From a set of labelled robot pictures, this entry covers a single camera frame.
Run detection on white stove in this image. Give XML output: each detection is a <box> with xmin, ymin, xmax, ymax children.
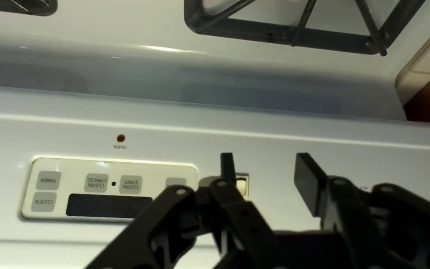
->
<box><xmin>0</xmin><ymin>0</ymin><xmax>430</xmax><ymax>269</ymax></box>

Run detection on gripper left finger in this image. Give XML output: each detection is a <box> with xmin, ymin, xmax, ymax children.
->
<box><xmin>84</xmin><ymin>152</ymin><xmax>275</xmax><ymax>269</ymax></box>

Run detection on black burner grate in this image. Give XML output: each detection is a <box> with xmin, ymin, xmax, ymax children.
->
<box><xmin>184</xmin><ymin>0</ymin><xmax>426</xmax><ymax>57</ymax></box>
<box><xmin>0</xmin><ymin>0</ymin><xmax>59</xmax><ymax>16</ymax></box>

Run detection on white rocker switch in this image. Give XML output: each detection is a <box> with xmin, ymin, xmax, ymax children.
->
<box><xmin>234</xmin><ymin>173</ymin><xmax>250</xmax><ymax>198</ymax></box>

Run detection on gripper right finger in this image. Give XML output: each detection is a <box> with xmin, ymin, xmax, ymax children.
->
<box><xmin>294</xmin><ymin>152</ymin><xmax>430</xmax><ymax>269</ymax></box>

